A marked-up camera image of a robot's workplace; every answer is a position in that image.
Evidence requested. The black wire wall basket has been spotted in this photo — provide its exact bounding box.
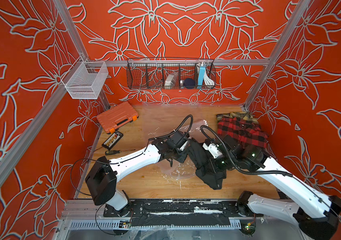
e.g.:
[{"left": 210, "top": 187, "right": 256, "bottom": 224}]
[{"left": 126, "top": 57, "right": 217, "bottom": 90}]

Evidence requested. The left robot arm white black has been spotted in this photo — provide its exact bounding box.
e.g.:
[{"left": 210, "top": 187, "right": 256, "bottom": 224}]
[{"left": 85, "top": 138, "right": 188, "bottom": 211}]

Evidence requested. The clear plastic vacuum bag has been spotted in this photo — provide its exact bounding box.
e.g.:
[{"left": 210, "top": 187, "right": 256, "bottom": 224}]
[{"left": 139, "top": 105, "right": 218, "bottom": 180}]

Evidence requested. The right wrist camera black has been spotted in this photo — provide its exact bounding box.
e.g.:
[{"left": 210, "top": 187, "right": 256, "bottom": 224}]
[{"left": 203, "top": 143, "right": 223, "bottom": 159}]

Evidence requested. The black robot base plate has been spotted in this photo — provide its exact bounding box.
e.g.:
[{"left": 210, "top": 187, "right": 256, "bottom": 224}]
[{"left": 102, "top": 198, "right": 264, "bottom": 227}]

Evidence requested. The red black plaid shirt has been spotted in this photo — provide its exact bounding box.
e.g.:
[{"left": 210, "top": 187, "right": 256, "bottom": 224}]
[{"left": 218, "top": 117, "right": 268, "bottom": 149}]

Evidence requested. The clear plastic wall bin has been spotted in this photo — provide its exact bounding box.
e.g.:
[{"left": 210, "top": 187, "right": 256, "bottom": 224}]
[{"left": 62, "top": 62, "right": 108, "bottom": 100}]

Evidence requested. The white cable bundle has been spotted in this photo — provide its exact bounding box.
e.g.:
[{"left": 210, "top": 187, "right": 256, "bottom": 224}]
[{"left": 204, "top": 70, "right": 216, "bottom": 88}]

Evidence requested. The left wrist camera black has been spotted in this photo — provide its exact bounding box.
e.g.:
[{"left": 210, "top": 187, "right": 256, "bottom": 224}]
[{"left": 166, "top": 131, "right": 190, "bottom": 149}]

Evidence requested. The white cable duct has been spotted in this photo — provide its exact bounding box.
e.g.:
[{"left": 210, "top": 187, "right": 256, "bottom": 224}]
[{"left": 68, "top": 219, "right": 242, "bottom": 231}]

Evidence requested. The olive plaid shirt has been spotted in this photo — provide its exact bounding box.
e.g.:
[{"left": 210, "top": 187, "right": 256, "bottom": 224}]
[{"left": 216, "top": 112, "right": 258, "bottom": 124}]

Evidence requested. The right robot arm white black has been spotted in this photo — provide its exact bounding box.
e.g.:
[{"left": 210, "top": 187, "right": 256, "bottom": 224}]
[{"left": 202, "top": 136, "right": 341, "bottom": 240}]

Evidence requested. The black screwdriver bit holder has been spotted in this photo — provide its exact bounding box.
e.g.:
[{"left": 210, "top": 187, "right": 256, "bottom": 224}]
[{"left": 101, "top": 131, "right": 123, "bottom": 150}]

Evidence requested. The light blue box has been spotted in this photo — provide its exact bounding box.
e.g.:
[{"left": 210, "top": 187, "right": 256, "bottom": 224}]
[{"left": 197, "top": 65, "right": 206, "bottom": 89}]

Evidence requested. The dark blue round object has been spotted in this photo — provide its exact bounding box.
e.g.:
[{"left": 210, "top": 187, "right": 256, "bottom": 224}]
[{"left": 183, "top": 78, "right": 196, "bottom": 90}]

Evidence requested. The black yellow screwdriver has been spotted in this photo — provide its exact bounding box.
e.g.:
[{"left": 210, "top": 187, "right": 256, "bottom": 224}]
[{"left": 105, "top": 150, "right": 134, "bottom": 156}]

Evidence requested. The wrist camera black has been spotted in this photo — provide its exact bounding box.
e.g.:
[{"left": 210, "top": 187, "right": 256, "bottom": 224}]
[
  {"left": 166, "top": 131, "right": 190, "bottom": 149},
  {"left": 203, "top": 143, "right": 223, "bottom": 159}
]

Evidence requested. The orange tool case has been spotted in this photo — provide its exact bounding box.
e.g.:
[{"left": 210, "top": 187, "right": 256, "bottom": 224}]
[{"left": 96, "top": 102, "right": 139, "bottom": 134}]

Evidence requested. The grey bagged item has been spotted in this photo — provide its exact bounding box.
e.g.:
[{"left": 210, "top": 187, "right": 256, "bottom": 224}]
[{"left": 164, "top": 72, "right": 178, "bottom": 90}]

